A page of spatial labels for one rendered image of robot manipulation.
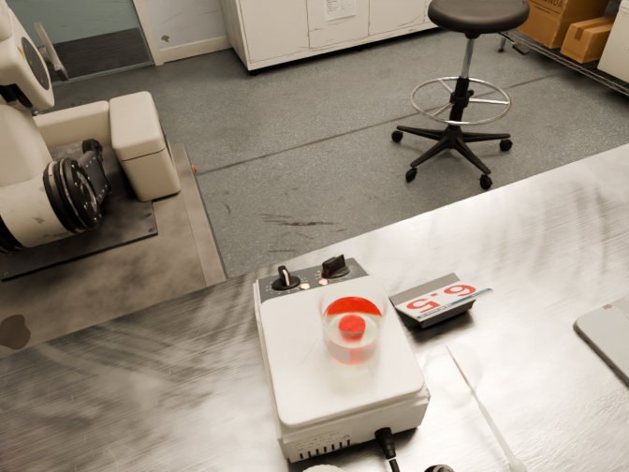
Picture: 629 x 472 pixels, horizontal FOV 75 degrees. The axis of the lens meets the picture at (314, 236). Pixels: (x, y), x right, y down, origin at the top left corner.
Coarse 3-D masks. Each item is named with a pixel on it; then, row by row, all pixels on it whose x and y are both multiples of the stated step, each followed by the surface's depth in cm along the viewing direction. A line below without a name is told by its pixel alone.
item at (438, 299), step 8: (448, 288) 48; (456, 288) 47; (464, 288) 46; (472, 288) 46; (480, 288) 45; (432, 296) 47; (440, 296) 46; (448, 296) 46; (456, 296) 45; (464, 296) 44; (408, 304) 47; (416, 304) 46; (424, 304) 45; (432, 304) 44; (440, 304) 44; (416, 312) 44; (424, 312) 43
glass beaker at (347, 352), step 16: (336, 272) 32; (352, 272) 32; (320, 288) 31; (336, 288) 33; (352, 288) 33; (368, 288) 32; (384, 288) 31; (320, 304) 31; (384, 304) 30; (320, 320) 31; (384, 320) 30; (336, 336) 30; (352, 336) 29; (368, 336) 29; (336, 352) 31; (352, 352) 31; (368, 352) 31; (336, 368) 33; (352, 368) 32; (368, 368) 33
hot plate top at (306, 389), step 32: (288, 320) 37; (288, 352) 35; (320, 352) 35; (384, 352) 35; (288, 384) 33; (320, 384) 33; (352, 384) 33; (384, 384) 33; (416, 384) 33; (288, 416) 32; (320, 416) 31
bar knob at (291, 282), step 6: (282, 270) 45; (282, 276) 44; (288, 276) 44; (294, 276) 46; (276, 282) 45; (282, 282) 45; (288, 282) 44; (294, 282) 44; (276, 288) 44; (282, 288) 44; (288, 288) 44
